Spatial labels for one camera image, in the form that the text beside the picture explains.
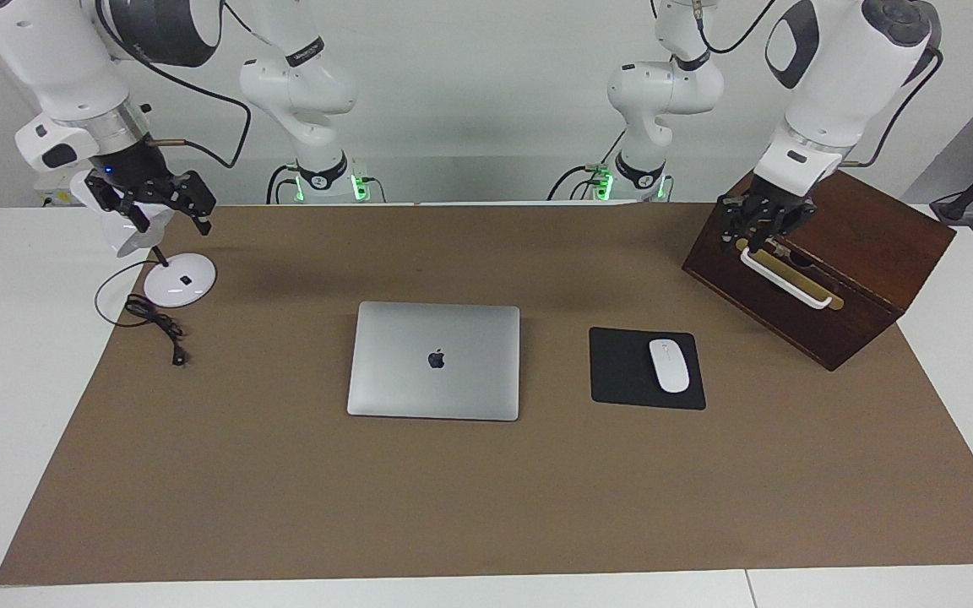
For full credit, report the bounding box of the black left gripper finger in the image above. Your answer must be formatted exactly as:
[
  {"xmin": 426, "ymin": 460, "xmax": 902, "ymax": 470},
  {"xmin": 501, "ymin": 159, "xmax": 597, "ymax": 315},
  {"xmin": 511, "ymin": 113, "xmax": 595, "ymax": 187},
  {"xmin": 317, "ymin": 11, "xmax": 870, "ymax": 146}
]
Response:
[
  {"xmin": 748, "ymin": 218, "xmax": 791, "ymax": 254},
  {"xmin": 719, "ymin": 198, "xmax": 749, "ymax": 252}
]

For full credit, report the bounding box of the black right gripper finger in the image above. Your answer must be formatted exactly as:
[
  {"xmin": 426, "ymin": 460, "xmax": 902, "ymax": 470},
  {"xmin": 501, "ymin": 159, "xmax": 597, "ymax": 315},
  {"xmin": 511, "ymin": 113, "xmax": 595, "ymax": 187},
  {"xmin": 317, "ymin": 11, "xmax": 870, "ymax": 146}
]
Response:
[
  {"xmin": 96, "ymin": 190, "xmax": 149, "ymax": 233},
  {"xmin": 176, "ymin": 171, "xmax": 217, "ymax": 236}
]

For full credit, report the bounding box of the grey apple laptop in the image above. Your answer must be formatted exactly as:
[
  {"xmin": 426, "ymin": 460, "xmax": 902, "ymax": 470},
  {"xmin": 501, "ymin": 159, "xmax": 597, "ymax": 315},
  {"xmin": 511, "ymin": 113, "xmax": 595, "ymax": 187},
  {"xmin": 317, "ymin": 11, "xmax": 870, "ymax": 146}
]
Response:
[{"xmin": 346, "ymin": 301, "xmax": 521, "ymax": 421}]

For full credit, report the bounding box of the white desk lamp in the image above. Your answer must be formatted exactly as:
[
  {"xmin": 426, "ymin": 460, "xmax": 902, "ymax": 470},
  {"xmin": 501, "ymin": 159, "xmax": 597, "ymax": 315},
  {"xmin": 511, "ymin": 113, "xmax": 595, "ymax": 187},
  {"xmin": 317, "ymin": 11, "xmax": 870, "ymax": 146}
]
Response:
[{"xmin": 71, "ymin": 169, "xmax": 217, "ymax": 308}]

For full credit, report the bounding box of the dark brown wooden box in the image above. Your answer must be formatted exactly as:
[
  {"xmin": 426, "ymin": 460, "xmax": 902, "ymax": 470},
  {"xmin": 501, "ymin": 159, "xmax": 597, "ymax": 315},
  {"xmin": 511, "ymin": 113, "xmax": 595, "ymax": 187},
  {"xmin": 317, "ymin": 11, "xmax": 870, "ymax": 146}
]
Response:
[{"xmin": 682, "ymin": 169, "xmax": 957, "ymax": 372}]

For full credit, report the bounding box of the white computer mouse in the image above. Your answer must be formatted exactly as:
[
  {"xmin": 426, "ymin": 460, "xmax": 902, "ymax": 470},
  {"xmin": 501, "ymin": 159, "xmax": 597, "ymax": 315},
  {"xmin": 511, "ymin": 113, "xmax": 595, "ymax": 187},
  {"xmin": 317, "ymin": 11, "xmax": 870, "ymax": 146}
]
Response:
[{"xmin": 649, "ymin": 339, "xmax": 691, "ymax": 394}]

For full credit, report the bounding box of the black mouse pad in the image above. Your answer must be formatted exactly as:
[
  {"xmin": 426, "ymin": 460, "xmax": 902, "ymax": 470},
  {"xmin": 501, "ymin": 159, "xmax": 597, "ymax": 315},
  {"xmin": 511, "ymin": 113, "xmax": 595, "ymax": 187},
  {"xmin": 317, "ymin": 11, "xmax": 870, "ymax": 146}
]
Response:
[{"xmin": 589, "ymin": 327, "xmax": 707, "ymax": 411}]

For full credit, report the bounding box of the brown table mat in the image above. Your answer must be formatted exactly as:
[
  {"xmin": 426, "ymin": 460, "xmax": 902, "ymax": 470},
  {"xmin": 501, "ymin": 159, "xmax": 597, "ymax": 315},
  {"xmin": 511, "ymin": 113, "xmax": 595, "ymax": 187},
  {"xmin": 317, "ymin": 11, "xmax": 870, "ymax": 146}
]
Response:
[{"xmin": 0, "ymin": 203, "xmax": 973, "ymax": 586}]

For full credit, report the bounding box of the white box handle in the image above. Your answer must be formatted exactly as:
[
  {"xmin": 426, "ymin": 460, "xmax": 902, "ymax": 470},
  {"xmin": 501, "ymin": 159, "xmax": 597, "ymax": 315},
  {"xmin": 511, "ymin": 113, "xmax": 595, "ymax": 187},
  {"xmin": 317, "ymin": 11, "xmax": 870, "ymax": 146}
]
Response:
[{"xmin": 740, "ymin": 241, "xmax": 834, "ymax": 310}]

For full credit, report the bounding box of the black right base cable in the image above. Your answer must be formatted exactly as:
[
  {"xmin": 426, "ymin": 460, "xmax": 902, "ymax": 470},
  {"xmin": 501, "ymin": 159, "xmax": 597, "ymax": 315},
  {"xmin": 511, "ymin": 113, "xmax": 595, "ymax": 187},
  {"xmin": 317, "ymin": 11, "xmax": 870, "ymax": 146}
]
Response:
[{"xmin": 265, "ymin": 163, "xmax": 302, "ymax": 205}]

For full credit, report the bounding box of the black base cable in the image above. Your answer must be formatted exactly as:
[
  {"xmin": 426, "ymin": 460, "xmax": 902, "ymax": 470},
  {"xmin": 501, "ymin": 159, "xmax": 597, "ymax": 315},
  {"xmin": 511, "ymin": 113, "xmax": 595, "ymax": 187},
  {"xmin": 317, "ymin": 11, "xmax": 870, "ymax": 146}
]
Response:
[
  {"xmin": 265, "ymin": 163, "xmax": 302, "ymax": 205},
  {"xmin": 547, "ymin": 127, "xmax": 627, "ymax": 202}
]

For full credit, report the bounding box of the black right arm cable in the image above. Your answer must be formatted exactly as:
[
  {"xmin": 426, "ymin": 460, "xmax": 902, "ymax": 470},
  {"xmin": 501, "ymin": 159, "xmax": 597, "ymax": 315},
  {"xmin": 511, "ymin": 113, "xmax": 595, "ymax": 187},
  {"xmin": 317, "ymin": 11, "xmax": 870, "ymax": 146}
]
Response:
[{"xmin": 98, "ymin": 0, "xmax": 252, "ymax": 170}]

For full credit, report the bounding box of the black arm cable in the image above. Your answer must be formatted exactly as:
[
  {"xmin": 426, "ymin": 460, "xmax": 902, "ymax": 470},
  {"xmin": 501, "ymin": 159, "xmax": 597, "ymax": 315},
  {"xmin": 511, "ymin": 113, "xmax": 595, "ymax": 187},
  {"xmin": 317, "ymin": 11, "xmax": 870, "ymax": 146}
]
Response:
[
  {"xmin": 696, "ymin": 0, "xmax": 943, "ymax": 168},
  {"xmin": 98, "ymin": 0, "xmax": 252, "ymax": 170}
]

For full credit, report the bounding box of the black lamp power cable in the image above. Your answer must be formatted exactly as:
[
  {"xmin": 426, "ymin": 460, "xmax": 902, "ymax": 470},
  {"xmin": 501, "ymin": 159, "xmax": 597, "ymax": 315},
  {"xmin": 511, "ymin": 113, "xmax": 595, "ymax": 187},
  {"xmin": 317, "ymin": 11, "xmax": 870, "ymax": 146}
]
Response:
[{"xmin": 95, "ymin": 258, "xmax": 192, "ymax": 367}]

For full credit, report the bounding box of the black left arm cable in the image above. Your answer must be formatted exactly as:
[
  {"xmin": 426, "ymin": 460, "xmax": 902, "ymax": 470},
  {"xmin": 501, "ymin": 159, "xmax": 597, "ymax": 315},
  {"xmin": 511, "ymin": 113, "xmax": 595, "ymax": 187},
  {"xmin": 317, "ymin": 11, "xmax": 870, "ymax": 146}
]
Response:
[{"xmin": 696, "ymin": 0, "xmax": 943, "ymax": 168}]

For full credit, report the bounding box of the black left base cable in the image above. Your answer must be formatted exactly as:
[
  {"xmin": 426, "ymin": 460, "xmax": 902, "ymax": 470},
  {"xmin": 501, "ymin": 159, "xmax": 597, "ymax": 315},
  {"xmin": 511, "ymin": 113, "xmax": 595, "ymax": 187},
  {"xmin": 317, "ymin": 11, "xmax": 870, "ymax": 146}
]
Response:
[{"xmin": 547, "ymin": 127, "xmax": 627, "ymax": 202}]

